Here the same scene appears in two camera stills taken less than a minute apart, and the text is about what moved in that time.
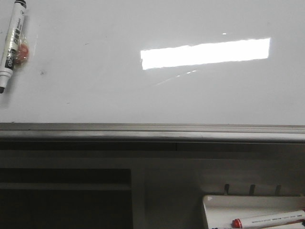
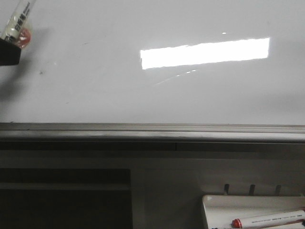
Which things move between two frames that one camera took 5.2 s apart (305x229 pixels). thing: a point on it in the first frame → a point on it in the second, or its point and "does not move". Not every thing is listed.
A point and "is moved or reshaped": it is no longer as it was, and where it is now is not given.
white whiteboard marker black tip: (12, 40) is moved or reshaped
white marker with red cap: (265, 220) does not move
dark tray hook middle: (252, 189) does not move
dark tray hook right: (278, 190) does not move
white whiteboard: (162, 62) does not move
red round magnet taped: (22, 53) → (25, 37)
